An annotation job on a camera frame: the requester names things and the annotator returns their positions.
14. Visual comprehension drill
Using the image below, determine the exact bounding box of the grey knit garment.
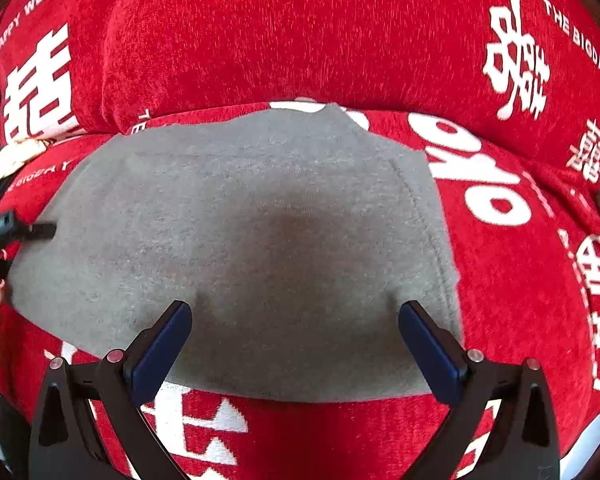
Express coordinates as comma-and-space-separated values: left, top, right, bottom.
9, 106, 462, 402

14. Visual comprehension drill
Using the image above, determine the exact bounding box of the cream cloth at bedside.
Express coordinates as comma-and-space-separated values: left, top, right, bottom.
0, 139, 50, 180

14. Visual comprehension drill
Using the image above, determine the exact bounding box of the red rolled quilt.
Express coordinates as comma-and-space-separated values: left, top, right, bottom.
0, 0, 600, 188

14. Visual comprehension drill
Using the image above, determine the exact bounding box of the red wedding blanket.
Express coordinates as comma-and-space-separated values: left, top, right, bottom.
0, 102, 600, 479

